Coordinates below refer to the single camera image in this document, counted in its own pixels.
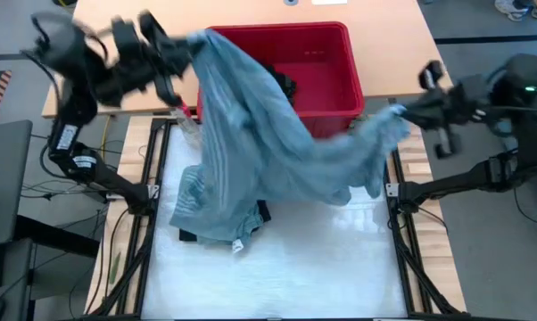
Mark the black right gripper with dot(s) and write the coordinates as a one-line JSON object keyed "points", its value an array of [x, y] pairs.
{"points": [[460, 104]]}

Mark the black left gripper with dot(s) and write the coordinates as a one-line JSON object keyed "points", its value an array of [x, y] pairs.
{"points": [[134, 67]]}

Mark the black garment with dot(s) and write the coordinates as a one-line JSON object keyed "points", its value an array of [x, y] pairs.
{"points": [[282, 82]]}

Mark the blue striped shirt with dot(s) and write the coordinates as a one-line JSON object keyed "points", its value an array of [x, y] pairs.
{"points": [[250, 134]]}

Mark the dark navy jeans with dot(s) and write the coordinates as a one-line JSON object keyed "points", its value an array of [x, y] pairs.
{"points": [[264, 211]]}

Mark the light blue jeans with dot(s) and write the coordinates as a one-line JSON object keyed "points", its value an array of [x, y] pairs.
{"points": [[224, 234]]}

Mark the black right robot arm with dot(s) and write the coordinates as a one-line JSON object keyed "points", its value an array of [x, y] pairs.
{"points": [[456, 180]]}

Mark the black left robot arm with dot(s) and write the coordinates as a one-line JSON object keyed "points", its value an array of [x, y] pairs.
{"points": [[74, 107]]}

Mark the red plastic laundry bin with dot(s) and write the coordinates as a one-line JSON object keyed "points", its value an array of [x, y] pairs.
{"points": [[331, 67]]}

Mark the light wooden desk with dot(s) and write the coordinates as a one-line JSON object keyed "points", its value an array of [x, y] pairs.
{"points": [[384, 53]]}

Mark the clear spray bottle red trigger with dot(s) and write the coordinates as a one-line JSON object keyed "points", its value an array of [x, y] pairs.
{"points": [[189, 129]]}

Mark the grey metal table leg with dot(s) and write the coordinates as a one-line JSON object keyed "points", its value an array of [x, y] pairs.
{"points": [[514, 149]]}

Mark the person's shoe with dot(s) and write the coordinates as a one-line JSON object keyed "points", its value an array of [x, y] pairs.
{"points": [[536, 11], [511, 10]]}

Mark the white label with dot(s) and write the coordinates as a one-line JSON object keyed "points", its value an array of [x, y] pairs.
{"points": [[328, 2]]}

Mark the black round floor object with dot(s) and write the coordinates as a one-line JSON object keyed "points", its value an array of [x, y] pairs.
{"points": [[531, 218]]}

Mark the white paper tag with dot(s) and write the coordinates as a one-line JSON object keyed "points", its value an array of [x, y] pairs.
{"points": [[237, 246]]}

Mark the grey side desk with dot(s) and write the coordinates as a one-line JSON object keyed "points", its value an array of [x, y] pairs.
{"points": [[5, 187]]}

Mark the green strip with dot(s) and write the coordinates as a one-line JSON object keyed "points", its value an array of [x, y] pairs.
{"points": [[115, 269]]}

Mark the black aluminium table frame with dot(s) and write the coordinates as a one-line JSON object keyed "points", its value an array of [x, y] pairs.
{"points": [[139, 285]]}

